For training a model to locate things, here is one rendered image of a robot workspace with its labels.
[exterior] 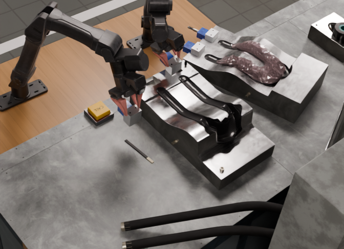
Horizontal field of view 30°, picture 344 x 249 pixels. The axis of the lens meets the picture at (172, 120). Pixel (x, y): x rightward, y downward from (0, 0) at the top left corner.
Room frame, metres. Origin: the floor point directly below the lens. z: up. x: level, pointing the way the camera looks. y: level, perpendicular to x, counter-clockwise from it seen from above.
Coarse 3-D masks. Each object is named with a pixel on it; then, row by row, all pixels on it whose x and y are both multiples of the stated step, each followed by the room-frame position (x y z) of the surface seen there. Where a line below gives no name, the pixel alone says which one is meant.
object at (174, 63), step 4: (168, 52) 1.82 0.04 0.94; (168, 56) 1.80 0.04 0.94; (172, 56) 1.80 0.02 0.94; (176, 56) 1.79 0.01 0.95; (160, 60) 1.80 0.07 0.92; (168, 60) 1.77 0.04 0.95; (172, 60) 1.77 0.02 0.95; (176, 60) 1.78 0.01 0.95; (180, 60) 1.78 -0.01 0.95; (164, 64) 1.78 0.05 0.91; (168, 64) 1.76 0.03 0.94; (172, 64) 1.76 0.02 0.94; (176, 64) 1.76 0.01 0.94; (180, 64) 1.77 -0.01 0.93; (168, 68) 1.76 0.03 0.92; (172, 68) 1.74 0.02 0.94; (176, 68) 1.76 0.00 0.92; (180, 68) 1.78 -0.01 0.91; (168, 72) 1.77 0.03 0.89; (172, 72) 1.75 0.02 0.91; (176, 72) 1.77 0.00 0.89
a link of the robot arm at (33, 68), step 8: (48, 32) 1.64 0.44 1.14; (24, 48) 1.61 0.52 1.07; (32, 48) 1.60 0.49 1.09; (40, 48) 1.63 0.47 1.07; (24, 56) 1.61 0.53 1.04; (32, 56) 1.61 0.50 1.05; (16, 64) 1.62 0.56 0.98; (24, 64) 1.61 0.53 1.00; (32, 64) 1.62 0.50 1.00; (16, 72) 1.62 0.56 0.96; (24, 72) 1.61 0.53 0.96; (32, 72) 1.64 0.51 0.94; (24, 80) 1.61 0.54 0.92
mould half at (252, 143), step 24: (192, 72) 1.78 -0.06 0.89; (144, 96) 1.63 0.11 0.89; (192, 96) 1.66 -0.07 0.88; (216, 96) 1.67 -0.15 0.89; (168, 120) 1.53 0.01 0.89; (192, 120) 1.51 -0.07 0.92; (192, 144) 1.42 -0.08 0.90; (216, 144) 1.45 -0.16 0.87; (240, 144) 1.47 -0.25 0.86; (264, 144) 1.49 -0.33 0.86; (216, 168) 1.36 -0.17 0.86; (240, 168) 1.37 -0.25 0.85
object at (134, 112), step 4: (128, 104) 1.53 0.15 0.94; (128, 108) 1.50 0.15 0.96; (132, 108) 1.50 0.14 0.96; (136, 108) 1.50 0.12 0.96; (120, 112) 1.51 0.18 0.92; (128, 112) 1.48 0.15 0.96; (132, 112) 1.48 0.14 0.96; (136, 112) 1.48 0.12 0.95; (140, 112) 1.49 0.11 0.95; (124, 116) 1.48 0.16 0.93; (128, 116) 1.47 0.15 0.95; (132, 116) 1.47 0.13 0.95; (136, 116) 1.48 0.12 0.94; (140, 116) 1.50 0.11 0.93; (124, 120) 1.48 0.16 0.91; (128, 120) 1.47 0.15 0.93; (132, 120) 1.47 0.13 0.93; (136, 120) 1.48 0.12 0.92; (140, 120) 1.50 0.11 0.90; (128, 124) 1.47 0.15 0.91; (132, 124) 1.47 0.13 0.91
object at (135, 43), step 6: (144, 30) 2.03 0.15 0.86; (150, 30) 2.02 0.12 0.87; (138, 36) 2.05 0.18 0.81; (144, 36) 2.03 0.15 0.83; (150, 36) 2.02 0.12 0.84; (126, 42) 2.01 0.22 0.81; (132, 42) 2.01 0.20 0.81; (138, 42) 2.01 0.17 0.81; (144, 42) 2.02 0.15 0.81; (150, 42) 2.02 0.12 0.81; (132, 48) 1.98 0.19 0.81; (138, 48) 1.98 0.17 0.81; (144, 48) 1.99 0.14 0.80
